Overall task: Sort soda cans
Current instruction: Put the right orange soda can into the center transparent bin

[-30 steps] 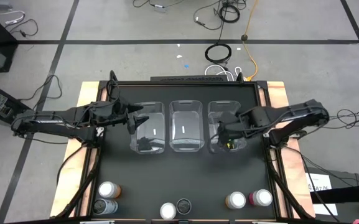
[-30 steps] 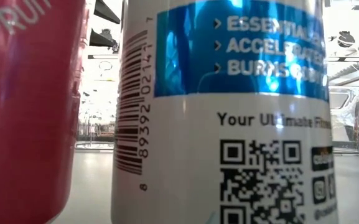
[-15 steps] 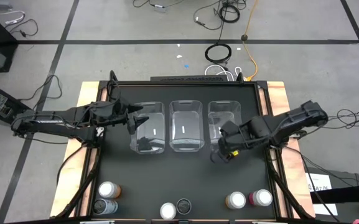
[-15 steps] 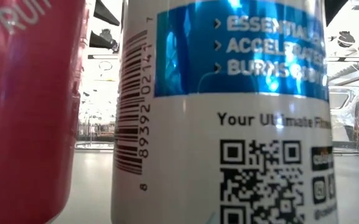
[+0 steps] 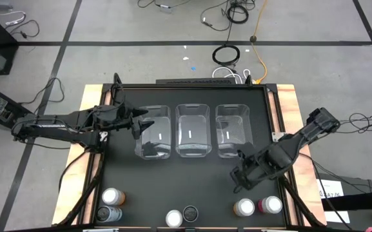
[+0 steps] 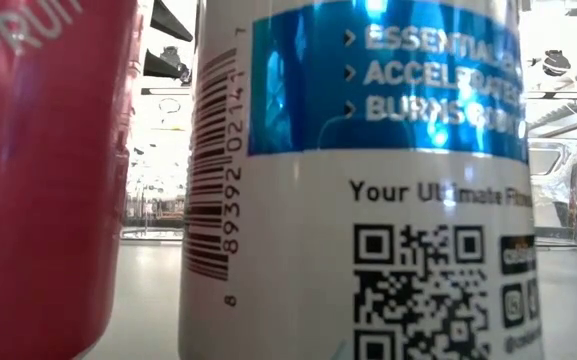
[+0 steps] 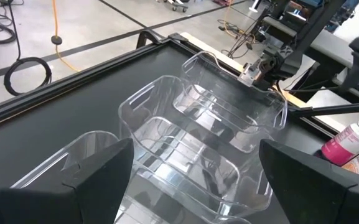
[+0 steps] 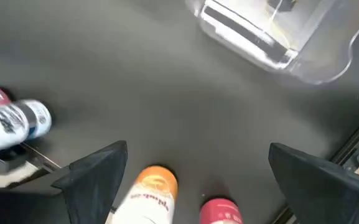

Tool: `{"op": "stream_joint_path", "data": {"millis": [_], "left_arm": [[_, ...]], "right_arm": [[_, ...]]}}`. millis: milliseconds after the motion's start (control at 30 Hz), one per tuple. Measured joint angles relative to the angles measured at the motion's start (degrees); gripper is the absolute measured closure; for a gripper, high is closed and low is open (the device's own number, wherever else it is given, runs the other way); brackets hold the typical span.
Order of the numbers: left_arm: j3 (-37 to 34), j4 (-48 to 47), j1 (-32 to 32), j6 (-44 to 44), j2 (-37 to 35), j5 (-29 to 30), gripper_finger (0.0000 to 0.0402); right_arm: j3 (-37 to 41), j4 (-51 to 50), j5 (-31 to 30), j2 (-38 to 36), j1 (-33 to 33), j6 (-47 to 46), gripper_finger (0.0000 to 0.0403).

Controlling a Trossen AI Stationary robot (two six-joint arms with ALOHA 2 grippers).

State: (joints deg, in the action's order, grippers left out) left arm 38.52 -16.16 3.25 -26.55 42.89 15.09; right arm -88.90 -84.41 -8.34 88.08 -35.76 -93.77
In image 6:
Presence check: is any black overhead rail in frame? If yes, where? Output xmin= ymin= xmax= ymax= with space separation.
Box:
xmin=140 ymin=87 xmax=577 ymax=97

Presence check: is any pink white soda can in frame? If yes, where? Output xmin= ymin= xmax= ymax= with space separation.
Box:
xmin=0 ymin=0 xmax=140 ymax=360

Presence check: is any hanging wire ring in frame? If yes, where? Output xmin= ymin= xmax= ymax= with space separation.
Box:
xmin=158 ymin=97 xmax=182 ymax=115

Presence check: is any black ceiling cable reel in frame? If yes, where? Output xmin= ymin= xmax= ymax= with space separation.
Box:
xmin=541 ymin=48 xmax=573 ymax=78
xmin=160 ymin=45 xmax=193 ymax=85

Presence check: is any white blue soda can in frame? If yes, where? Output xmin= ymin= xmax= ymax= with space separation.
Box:
xmin=177 ymin=0 xmax=545 ymax=360

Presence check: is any clear plastic bin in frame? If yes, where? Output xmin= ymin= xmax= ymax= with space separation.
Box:
xmin=526 ymin=137 xmax=577 ymax=249

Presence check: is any silver ventilation duct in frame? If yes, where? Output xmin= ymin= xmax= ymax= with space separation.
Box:
xmin=526 ymin=99 xmax=577 ymax=139

